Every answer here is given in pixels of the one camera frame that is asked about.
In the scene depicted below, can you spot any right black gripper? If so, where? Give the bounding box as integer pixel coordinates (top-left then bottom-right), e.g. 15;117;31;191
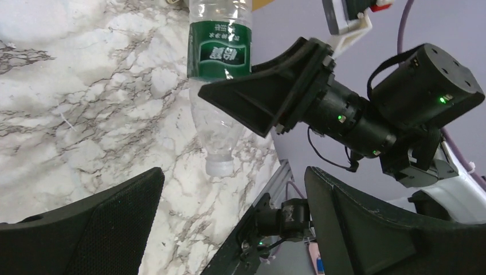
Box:
198;37;397;158

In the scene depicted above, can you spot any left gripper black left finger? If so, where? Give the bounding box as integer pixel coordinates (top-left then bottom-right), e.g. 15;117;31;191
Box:
1;167;164;274

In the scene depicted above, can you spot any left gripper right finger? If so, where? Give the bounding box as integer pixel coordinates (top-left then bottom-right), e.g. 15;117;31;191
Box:
304;167;485;274

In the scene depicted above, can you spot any dark green label bottle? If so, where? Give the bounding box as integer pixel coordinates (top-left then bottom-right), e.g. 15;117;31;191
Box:
187;1;253;177

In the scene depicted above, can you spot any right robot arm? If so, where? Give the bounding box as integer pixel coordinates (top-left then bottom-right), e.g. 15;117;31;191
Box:
198;38;485;224

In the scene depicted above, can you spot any cream cylinder with striped face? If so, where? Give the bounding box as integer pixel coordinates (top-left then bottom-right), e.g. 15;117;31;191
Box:
252;0;274;11

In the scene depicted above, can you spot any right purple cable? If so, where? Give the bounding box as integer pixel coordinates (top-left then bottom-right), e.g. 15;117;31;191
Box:
397;0;486;191

